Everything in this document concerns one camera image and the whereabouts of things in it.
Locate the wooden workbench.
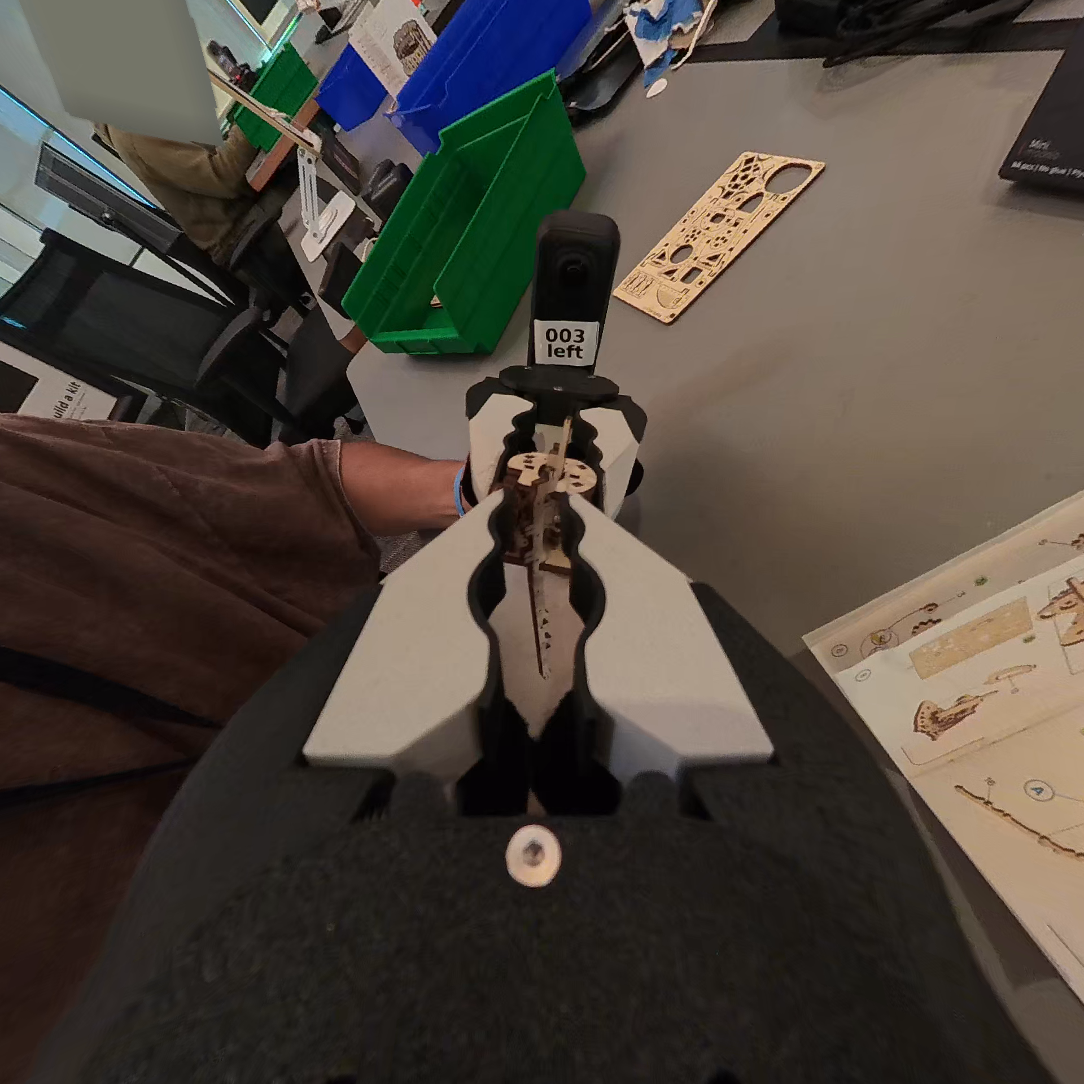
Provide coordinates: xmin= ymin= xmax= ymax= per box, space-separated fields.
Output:
xmin=206 ymin=66 xmax=325 ymax=191

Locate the laser-cut wooden parts sheet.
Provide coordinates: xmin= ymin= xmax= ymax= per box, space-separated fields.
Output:
xmin=612 ymin=151 xmax=827 ymax=326

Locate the person's left forearm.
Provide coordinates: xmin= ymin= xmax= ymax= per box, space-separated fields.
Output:
xmin=337 ymin=439 xmax=469 ymax=538

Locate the black pouch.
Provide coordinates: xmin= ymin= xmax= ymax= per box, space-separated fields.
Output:
xmin=359 ymin=158 xmax=415 ymax=224

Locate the white printed leaflet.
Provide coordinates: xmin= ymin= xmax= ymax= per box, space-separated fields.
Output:
xmin=349 ymin=0 xmax=439 ymax=96

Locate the large blue storage bin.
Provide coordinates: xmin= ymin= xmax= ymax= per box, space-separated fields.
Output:
xmin=385 ymin=0 xmax=596 ymax=155

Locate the black bag with straps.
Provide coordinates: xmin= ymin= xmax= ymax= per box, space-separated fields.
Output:
xmin=775 ymin=0 xmax=1060 ymax=71

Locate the black office chair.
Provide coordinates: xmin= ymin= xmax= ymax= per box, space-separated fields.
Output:
xmin=0 ymin=227 xmax=255 ymax=442
xmin=195 ymin=300 xmax=367 ymax=445

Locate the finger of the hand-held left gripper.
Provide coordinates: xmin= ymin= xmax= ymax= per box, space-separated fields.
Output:
xmin=578 ymin=406 xmax=642 ymax=519
xmin=467 ymin=392 xmax=543 ymax=509

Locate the blue and white cloth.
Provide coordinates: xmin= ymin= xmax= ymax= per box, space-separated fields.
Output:
xmin=625 ymin=0 xmax=723 ymax=96

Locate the wooden model assembly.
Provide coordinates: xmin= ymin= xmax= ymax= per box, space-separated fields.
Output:
xmin=495 ymin=447 xmax=601 ymax=567

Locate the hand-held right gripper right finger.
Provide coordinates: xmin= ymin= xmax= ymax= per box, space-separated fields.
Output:
xmin=566 ymin=493 xmax=776 ymax=784

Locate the large green storage bin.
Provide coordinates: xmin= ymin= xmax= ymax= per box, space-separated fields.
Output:
xmin=341 ymin=69 xmax=588 ymax=357

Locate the small blue storage bin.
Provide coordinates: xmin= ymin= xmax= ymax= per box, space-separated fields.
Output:
xmin=316 ymin=42 xmax=401 ymax=134

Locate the thin toothed wooden part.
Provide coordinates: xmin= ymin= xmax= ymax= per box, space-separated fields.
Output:
xmin=527 ymin=415 xmax=579 ymax=683

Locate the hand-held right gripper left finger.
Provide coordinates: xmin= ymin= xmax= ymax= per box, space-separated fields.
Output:
xmin=302 ymin=491 xmax=513 ymax=784

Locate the black framed marker sign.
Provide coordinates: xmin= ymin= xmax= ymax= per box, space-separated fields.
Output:
xmin=0 ymin=339 xmax=147 ymax=422

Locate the small green storage bin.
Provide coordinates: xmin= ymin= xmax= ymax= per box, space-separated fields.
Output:
xmin=231 ymin=41 xmax=320 ymax=151

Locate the black kit box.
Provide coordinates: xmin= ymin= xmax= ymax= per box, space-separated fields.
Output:
xmin=998 ymin=34 xmax=1084 ymax=202

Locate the white model kit box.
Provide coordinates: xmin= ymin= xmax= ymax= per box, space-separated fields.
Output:
xmin=802 ymin=491 xmax=1084 ymax=1011

